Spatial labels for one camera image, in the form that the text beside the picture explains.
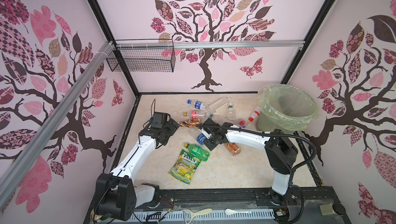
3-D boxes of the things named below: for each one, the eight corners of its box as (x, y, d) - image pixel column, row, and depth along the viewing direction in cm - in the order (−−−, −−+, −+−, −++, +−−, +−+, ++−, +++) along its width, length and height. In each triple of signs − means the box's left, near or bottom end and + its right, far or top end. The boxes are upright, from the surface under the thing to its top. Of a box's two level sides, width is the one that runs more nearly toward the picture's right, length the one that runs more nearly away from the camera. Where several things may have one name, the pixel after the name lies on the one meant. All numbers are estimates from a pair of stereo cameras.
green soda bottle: (183, 151, 92) (182, 147, 87) (187, 145, 94) (187, 140, 90) (206, 163, 87) (206, 159, 83) (209, 155, 90) (210, 151, 86)
